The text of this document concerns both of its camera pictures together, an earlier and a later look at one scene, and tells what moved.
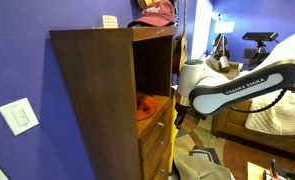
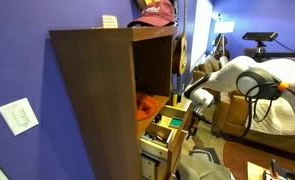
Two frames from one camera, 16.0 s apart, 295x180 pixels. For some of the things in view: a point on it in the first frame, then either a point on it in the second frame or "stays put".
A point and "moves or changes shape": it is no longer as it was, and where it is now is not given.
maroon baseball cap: (161, 14) stays put
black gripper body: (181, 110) → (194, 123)
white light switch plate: (19, 116) stays put
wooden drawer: (156, 128) moves or changes shape
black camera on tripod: (260, 38) stays put
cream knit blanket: (285, 116) stays put
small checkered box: (110, 21) stays put
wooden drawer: (163, 169) → (148, 167)
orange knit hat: (146, 105) stays put
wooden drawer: (153, 148) moves or changes shape
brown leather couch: (232, 124) stays put
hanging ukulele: (180, 47) stays put
